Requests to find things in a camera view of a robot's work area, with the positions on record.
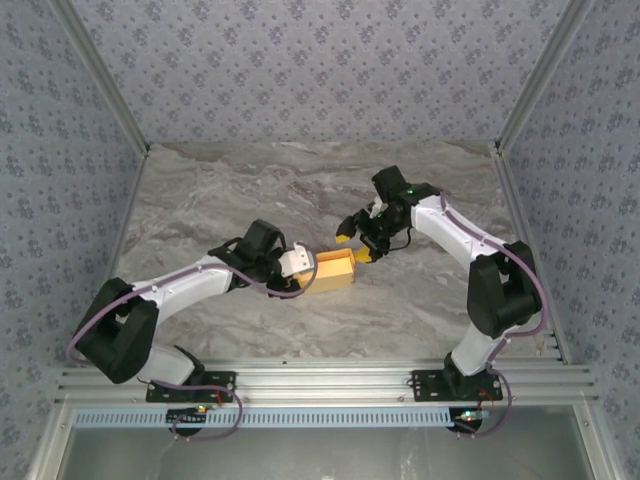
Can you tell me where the left small controller board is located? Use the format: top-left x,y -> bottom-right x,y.
166,405 -> 210,427

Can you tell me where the small controller board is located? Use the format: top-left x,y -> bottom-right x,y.
166,405 -> 210,427
451,407 -> 494,432

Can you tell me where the grey metal panel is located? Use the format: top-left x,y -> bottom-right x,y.
62,407 -> 601,480

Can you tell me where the right small controller board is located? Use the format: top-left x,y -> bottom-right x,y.
451,407 -> 494,432

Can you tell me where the long aluminium base rail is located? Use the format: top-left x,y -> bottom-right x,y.
54,357 -> 601,406

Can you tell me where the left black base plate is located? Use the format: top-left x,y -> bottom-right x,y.
145,370 -> 238,404

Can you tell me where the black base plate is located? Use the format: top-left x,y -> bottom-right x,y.
145,370 -> 238,404
409,369 -> 504,404

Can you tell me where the right aluminium side rail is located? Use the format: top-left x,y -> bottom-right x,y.
492,147 -> 571,365

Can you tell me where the aluminium side rail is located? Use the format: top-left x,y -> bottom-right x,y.
492,147 -> 571,365
79,149 -> 151,366

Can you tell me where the grey slotted cable duct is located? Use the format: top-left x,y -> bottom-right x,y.
72,405 -> 461,430

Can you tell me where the left aluminium side rail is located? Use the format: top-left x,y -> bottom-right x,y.
79,149 -> 151,366

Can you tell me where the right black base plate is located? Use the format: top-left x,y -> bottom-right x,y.
409,369 -> 504,404

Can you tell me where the right aluminium frame post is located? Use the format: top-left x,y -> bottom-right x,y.
494,0 -> 596,156

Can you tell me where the aluminium frame post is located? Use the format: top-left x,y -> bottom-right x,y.
494,0 -> 596,156
49,0 -> 151,156

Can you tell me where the left aluminium frame post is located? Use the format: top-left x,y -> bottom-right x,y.
49,0 -> 151,156

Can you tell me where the left aluminium frame leg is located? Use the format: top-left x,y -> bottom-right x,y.
27,404 -> 76,480

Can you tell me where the aluminium frame leg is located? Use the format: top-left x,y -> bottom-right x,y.
574,404 -> 624,480
27,404 -> 76,480

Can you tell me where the right aluminium frame leg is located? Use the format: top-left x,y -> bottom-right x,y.
574,404 -> 624,480

